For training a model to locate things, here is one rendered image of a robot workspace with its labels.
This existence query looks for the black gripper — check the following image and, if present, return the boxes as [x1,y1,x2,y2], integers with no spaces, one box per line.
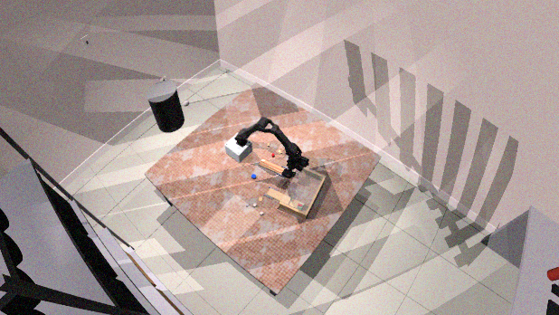
[281,160,297,178]

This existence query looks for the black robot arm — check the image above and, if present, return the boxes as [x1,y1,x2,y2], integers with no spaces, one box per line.
[234,118,309,172]

